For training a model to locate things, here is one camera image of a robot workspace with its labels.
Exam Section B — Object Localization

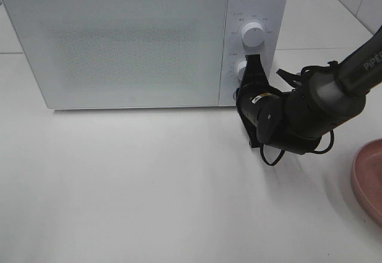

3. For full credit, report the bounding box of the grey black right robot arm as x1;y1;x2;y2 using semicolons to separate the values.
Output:
236;30;381;156

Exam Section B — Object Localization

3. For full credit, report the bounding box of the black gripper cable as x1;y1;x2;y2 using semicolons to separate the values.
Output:
258;60;340;166

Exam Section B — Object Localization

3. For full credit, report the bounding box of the pink round plate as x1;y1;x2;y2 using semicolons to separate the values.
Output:
351;138;381;227

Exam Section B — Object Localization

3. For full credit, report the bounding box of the white microwave oven body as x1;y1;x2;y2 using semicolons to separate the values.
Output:
5;0;288;110

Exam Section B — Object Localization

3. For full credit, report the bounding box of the white microwave door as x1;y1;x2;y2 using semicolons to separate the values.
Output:
3;0;226;109

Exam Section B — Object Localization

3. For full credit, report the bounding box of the white lower timer knob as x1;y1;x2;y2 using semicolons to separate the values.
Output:
234;60;247;82

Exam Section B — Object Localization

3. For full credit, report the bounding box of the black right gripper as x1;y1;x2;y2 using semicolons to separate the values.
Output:
236;54;288;148

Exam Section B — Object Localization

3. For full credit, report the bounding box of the white upper power knob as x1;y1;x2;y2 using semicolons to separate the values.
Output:
239;20;266;48

